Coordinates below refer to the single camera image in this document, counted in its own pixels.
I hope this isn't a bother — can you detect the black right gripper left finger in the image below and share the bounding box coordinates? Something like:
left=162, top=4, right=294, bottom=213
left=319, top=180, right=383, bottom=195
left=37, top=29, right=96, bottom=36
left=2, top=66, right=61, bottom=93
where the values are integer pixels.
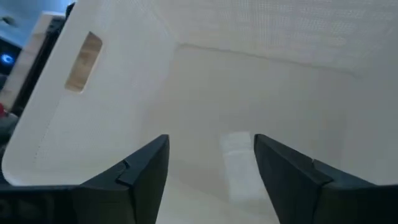
left=73, top=134, right=170, bottom=224

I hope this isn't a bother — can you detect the black computer with blue light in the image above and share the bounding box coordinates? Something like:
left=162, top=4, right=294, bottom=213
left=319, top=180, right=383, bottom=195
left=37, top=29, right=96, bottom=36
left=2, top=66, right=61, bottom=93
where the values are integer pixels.
left=0, top=36, right=23, bottom=76

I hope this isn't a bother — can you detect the small white packet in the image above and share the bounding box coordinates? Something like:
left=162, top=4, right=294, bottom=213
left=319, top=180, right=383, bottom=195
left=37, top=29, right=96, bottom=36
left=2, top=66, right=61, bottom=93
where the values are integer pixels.
left=219, top=131, right=268, bottom=203

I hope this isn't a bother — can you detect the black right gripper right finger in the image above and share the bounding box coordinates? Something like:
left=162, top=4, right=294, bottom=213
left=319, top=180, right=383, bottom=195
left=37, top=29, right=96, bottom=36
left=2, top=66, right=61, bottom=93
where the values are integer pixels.
left=254, top=134, right=349, bottom=224

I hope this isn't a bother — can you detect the white perforated plastic basket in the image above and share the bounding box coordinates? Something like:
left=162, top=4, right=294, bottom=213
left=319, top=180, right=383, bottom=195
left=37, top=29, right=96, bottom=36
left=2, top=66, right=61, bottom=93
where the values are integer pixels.
left=1, top=0, right=398, bottom=224

